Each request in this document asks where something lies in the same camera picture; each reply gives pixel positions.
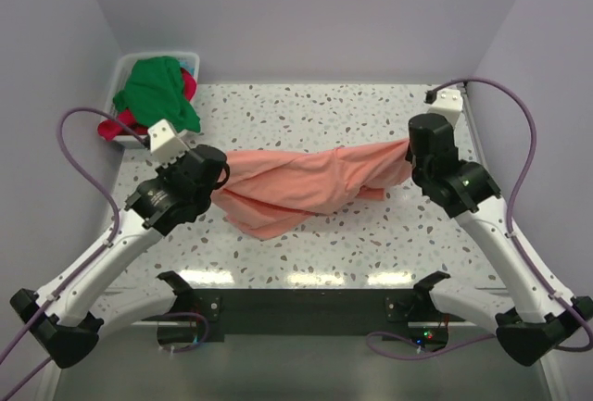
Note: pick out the salmon pink t shirt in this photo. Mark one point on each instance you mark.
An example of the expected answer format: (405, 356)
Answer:
(270, 192)

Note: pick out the white laundry basket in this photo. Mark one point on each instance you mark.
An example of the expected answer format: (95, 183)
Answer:
(188, 60)

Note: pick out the red t shirt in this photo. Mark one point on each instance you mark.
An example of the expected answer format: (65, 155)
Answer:
(122, 124)

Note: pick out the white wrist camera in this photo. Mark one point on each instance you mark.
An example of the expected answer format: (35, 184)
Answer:
(447, 103)
(164, 143)

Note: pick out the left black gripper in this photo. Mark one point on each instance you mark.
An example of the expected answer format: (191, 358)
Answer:
(168, 171)

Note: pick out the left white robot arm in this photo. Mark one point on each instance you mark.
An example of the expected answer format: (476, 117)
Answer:
(59, 315)

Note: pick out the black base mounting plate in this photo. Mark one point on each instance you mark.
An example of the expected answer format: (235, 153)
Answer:
(317, 312)

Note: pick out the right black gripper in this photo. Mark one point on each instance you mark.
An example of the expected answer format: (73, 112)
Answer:
(409, 155)

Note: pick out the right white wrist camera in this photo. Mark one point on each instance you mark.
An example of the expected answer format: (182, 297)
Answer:
(447, 103)

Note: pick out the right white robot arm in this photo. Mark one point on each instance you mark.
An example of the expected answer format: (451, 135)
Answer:
(540, 312)

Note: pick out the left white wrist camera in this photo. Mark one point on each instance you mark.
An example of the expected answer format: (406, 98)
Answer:
(164, 143)

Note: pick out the green t shirt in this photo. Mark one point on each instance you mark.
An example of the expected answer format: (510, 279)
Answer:
(160, 88)

